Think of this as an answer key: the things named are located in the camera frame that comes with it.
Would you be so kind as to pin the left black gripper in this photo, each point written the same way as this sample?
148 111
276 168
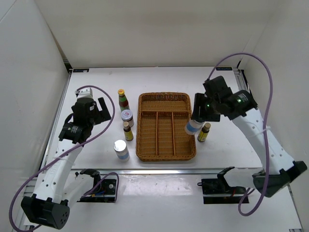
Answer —
101 114

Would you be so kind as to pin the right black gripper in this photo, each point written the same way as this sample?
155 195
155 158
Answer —
199 100

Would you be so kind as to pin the silver-top shaker bottle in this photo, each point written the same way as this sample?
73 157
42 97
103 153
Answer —
192 127
121 150

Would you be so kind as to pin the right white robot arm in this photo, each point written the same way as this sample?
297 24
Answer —
278 168

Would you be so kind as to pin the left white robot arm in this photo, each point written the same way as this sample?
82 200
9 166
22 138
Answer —
52 200

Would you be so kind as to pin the left white-lid jar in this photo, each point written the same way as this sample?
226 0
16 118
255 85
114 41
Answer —
127 115

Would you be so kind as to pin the left green sauce bottle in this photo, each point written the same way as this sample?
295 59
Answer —
122 99

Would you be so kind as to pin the right small yellow bottle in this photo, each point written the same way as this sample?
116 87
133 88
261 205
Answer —
204 132

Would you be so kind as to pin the small yellow bottle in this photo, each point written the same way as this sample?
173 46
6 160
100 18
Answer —
127 131
204 132

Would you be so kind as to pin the left small yellow bottle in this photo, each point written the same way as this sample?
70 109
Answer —
127 131

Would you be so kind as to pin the woven wicker basket tray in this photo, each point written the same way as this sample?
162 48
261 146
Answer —
161 136

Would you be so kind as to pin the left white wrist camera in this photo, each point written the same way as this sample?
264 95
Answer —
84 93

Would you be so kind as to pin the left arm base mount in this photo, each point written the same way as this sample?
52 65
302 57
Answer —
106 189

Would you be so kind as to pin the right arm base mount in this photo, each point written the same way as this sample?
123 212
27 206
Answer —
213 193

